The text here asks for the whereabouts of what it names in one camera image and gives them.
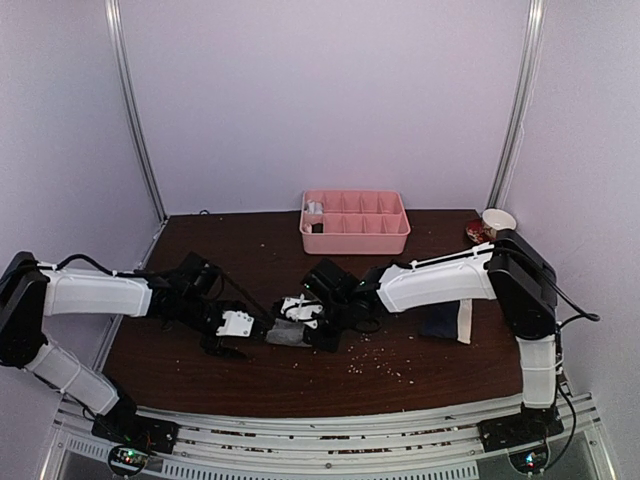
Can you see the right aluminium corner post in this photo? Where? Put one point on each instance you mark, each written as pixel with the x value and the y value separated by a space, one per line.
pixel 525 85

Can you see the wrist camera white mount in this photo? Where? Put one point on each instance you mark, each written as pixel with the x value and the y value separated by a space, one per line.
pixel 235 324
pixel 298 311

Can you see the black item in box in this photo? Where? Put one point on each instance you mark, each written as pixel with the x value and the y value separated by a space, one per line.
pixel 317 228

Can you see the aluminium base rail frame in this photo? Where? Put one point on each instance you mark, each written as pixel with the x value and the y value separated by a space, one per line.
pixel 442 443

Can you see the white rolled item in box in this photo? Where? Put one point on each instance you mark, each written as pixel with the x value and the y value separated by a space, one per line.
pixel 313 207

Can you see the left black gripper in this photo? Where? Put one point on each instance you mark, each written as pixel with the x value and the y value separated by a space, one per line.
pixel 213 346

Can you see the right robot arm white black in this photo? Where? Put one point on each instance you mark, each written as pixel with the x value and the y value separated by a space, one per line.
pixel 507 270

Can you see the round controller board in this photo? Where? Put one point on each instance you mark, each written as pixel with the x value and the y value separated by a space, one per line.
pixel 126 460
pixel 530 461

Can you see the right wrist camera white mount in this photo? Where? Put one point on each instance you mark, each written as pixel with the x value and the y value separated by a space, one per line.
pixel 298 311

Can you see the left aluminium corner post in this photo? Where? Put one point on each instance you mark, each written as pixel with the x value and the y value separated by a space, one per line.
pixel 116 33

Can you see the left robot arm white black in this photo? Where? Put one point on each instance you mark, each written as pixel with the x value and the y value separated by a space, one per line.
pixel 33 290

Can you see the navy and cream underwear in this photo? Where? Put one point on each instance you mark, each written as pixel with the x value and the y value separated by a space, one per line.
pixel 449 320

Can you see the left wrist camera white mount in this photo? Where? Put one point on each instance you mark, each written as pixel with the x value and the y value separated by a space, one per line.
pixel 235 324

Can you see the white ceramic bowl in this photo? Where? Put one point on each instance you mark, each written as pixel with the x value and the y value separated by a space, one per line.
pixel 495 220

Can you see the pink divided organizer box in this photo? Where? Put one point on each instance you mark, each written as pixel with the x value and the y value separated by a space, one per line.
pixel 356 222

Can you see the right round controller board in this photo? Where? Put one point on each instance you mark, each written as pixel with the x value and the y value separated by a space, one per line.
pixel 530 461

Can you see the red patterned saucer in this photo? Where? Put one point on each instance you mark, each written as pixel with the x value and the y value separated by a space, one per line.
pixel 476 232

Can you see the left round controller board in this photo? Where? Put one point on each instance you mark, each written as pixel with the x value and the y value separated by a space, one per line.
pixel 126 460

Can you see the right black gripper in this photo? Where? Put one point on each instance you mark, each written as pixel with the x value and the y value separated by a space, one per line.
pixel 327 344

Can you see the grey boxer briefs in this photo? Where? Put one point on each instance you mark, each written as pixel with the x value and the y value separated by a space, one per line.
pixel 286 333

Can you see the aluminium corner post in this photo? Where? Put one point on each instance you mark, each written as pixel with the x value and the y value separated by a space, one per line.
pixel 116 33
pixel 525 85

